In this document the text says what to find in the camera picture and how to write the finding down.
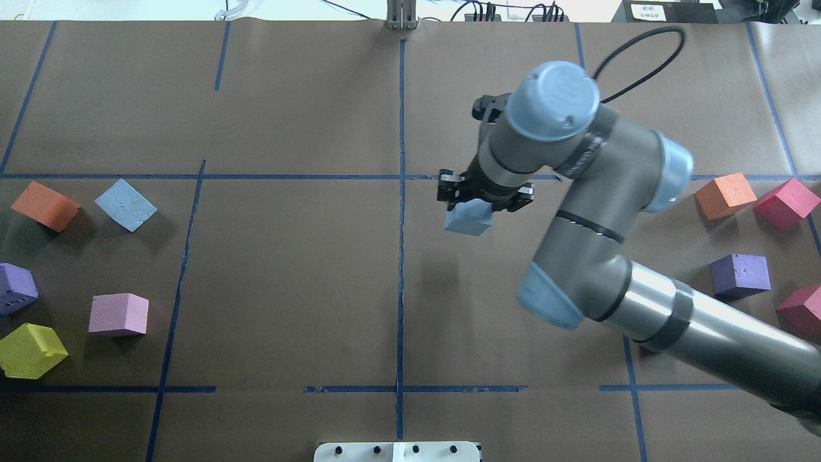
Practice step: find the crimson foam block upper right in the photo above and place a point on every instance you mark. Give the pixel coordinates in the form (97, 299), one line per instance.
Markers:
(787, 204)

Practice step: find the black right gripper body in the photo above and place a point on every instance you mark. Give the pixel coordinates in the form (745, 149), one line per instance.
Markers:
(476, 185)

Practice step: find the aluminium profile post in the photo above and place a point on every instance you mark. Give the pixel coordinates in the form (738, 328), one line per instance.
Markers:
(401, 15)

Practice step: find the black connector box left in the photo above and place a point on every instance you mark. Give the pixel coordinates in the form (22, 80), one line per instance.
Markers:
(475, 11)

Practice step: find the purple foam block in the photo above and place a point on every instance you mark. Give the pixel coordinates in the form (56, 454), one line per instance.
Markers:
(18, 289)
(740, 275)

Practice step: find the black box with label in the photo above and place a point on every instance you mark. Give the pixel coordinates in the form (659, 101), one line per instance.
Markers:
(665, 11)

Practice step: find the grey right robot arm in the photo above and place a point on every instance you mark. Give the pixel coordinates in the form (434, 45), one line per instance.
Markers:
(618, 169)

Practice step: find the black connector box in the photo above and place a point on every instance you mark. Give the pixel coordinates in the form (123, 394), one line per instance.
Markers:
(475, 11)
(543, 12)

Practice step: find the purple foam block right side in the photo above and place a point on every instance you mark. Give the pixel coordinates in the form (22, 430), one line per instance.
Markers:
(740, 275)

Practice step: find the crimson foam block lower right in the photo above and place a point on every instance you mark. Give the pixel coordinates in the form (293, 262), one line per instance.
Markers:
(802, 310)

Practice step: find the purple foam block left side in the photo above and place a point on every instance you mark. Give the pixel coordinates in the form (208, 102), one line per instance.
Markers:
(18, 289)

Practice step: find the light blue foam block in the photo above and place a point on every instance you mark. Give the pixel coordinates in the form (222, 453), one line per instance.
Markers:
(469, 218)
(125, 205)

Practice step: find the orange foam block left side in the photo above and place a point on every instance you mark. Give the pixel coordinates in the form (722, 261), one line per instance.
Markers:
(46, 206)

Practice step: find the crimson foam block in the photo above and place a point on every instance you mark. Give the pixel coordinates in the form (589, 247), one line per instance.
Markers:
(802, 310)
(787, 204)

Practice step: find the yellow foam block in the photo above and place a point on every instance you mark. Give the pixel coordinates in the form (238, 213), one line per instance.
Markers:
(30, 351)

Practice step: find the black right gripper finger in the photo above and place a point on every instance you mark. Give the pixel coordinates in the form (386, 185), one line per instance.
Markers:
(522, 197)
(448, 187)

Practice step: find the pink foam block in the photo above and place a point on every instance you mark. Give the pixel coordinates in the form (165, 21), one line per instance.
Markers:
(118, 314)

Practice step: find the orange foam block right side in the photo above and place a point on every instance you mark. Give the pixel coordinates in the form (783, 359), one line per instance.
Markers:
(724, 196)

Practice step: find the black connector box right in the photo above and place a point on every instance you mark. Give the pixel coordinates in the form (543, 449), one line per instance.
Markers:
(543, 12)

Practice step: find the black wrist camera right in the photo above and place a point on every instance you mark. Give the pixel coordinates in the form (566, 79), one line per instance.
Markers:
(487, 109)

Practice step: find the orange foam block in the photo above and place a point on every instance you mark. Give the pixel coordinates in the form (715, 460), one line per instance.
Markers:
(724, 196)
(46, 206)

